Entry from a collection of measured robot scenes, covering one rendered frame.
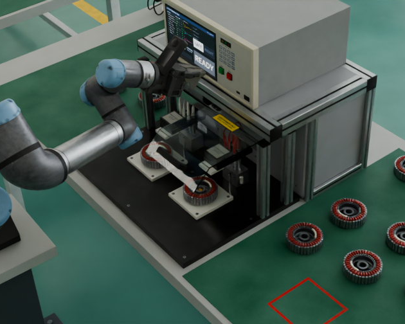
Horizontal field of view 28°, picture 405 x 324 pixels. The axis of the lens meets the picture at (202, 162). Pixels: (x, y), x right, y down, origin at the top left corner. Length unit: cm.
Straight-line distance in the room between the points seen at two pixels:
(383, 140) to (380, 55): 196
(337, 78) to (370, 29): 257
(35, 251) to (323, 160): 94
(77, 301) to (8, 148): 154
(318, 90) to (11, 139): 99
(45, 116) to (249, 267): 109
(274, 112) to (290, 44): 20
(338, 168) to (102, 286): 122
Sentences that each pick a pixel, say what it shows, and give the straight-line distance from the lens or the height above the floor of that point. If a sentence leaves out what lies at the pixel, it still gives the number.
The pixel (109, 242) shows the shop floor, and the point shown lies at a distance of 360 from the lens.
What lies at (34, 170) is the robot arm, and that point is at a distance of 194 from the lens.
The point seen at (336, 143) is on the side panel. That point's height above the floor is 91.
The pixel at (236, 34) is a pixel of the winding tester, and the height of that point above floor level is 132.
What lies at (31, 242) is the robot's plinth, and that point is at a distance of 257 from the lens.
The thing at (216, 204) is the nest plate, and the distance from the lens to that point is 256.
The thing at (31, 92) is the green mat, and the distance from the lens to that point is 324.
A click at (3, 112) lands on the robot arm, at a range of 194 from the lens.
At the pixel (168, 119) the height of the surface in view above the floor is 92.
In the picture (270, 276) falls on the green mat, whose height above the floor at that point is 75.
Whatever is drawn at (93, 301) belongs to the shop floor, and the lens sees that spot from 337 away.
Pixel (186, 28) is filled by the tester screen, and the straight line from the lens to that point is 252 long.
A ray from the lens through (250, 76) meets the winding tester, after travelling 233.
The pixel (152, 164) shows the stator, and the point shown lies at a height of 81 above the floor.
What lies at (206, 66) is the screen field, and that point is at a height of 116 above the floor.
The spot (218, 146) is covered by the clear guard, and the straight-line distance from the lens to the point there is 233.
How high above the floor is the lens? 249
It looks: 39 degrees down
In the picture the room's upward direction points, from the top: 3 degrees counter-clockwise
